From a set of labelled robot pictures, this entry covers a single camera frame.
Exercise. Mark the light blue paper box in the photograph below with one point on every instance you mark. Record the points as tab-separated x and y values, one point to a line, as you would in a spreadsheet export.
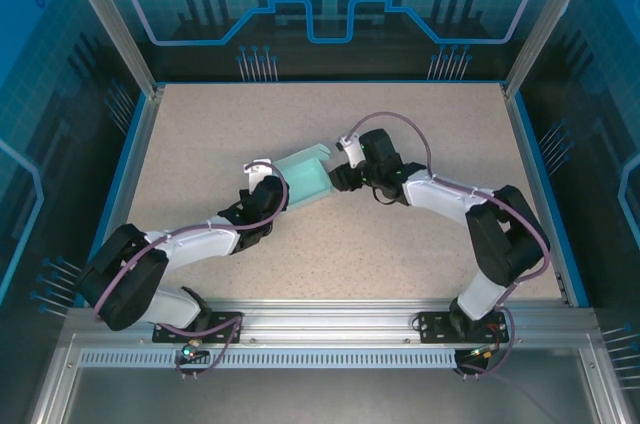
305	179

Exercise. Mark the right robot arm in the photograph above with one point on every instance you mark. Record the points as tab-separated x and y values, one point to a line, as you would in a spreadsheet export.
500	244

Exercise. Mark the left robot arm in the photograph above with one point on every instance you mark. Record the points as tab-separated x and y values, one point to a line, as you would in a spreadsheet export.
120	279

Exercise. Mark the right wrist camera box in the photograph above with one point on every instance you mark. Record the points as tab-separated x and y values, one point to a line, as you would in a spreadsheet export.
351	151

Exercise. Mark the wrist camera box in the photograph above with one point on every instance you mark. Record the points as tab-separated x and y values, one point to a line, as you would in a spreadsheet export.
257	171
351	151

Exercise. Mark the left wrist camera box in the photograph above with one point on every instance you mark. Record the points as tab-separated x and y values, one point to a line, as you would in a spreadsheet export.
257	171

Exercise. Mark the aluminium mounting rail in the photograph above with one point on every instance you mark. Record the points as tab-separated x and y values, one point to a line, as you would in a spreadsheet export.
325	319

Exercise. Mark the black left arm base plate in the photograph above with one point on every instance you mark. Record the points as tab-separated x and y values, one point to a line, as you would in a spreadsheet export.
225	326

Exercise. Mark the aluminium table side rail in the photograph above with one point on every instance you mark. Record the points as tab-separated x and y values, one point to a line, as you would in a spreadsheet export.
127	169
530	164

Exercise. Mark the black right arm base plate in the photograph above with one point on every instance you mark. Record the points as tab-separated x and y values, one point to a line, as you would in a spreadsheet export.
435	326

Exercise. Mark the aluminium frame post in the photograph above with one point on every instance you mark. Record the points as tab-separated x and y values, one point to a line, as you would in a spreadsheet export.
545	24
115	29

